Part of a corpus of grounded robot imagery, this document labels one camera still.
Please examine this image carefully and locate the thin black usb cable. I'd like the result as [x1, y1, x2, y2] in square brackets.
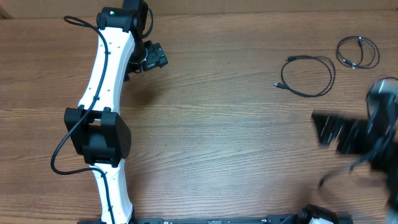
[272, 55, 336, 98]

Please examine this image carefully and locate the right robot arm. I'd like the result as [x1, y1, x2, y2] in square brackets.
[311, 77, 397, 223]

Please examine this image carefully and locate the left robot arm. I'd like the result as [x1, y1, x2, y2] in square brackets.
[50, 0, 168, 223]

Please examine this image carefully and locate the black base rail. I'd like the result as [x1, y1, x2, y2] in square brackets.
[77, 213, 354, 224]

